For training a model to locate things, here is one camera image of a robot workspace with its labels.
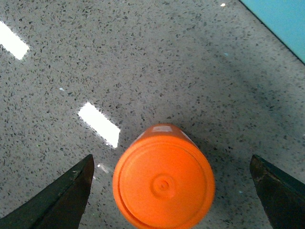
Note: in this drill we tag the light blue plastic box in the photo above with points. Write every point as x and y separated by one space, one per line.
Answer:
285 19

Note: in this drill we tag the orange cylindrical canister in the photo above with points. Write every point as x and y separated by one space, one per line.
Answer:
163 180

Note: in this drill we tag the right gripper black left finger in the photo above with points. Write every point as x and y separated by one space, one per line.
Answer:
60 205

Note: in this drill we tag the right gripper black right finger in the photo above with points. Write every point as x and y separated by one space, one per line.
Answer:
282 196

